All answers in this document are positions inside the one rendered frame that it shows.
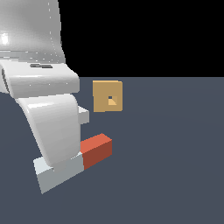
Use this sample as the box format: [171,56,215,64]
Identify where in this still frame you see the tan box with hole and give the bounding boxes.
[92,80,123,113]

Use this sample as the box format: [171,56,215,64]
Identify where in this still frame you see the red and white peg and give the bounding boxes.
[32,132,113,195]

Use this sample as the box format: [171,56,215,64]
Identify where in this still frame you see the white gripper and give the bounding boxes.
[0,59,90,173]

